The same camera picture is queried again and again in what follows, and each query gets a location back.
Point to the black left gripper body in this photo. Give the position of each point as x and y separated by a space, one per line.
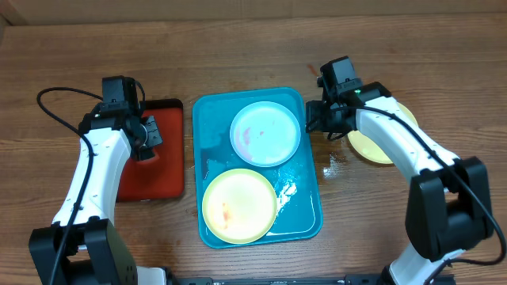
151 134

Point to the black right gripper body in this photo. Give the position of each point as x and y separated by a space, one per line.
313 115

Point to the yellow plate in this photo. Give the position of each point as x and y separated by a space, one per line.
367 149
239 206

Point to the light blue plate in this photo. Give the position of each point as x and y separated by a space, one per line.
265 134

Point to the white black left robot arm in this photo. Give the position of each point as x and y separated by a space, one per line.
82 246

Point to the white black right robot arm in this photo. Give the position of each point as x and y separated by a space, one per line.
449 206

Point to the red tray with black rim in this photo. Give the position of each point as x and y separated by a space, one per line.
162 176

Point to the teal plastic tray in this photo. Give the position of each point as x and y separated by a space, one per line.
299 210

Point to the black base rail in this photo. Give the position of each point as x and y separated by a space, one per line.
277 280

